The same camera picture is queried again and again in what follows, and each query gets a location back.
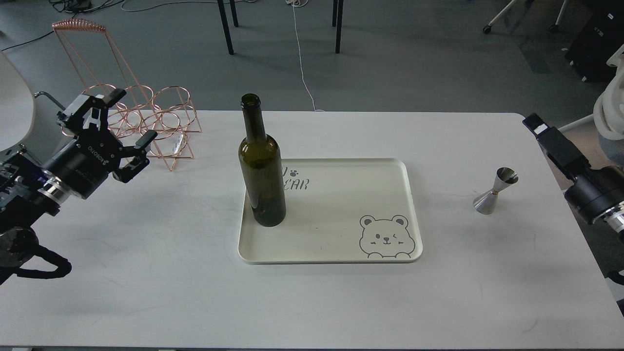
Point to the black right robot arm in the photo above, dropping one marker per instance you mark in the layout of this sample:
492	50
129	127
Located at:
616	224

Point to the cream bear serving tray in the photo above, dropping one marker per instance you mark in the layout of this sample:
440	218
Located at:
339	210

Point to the white chair left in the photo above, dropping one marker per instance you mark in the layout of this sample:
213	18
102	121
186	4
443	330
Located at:
25	118

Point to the steel double jigger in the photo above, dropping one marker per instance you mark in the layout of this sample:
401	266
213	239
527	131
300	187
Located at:
486	202

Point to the copper wire bottle rack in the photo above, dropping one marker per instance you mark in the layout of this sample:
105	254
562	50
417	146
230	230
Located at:
102	67

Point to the white office chair right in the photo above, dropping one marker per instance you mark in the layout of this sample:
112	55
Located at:
606	124

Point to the dark green wine bottle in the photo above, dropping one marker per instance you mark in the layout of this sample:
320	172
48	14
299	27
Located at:
260	161

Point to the black table legs right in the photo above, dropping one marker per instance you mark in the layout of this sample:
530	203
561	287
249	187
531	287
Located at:
336	22

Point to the black equipment case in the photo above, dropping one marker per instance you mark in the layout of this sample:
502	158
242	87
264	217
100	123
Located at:
600	38

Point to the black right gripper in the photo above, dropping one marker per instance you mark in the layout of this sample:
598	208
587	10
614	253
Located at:
595	191

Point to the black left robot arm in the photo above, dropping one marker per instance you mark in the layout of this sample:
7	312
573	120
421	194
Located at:
29	191

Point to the black table legs left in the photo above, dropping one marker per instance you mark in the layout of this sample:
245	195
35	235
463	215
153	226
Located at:
225	23

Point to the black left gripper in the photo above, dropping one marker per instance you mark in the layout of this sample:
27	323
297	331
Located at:
85	162

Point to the black table legs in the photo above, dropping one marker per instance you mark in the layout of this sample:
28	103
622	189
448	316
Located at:
336	22
225	23

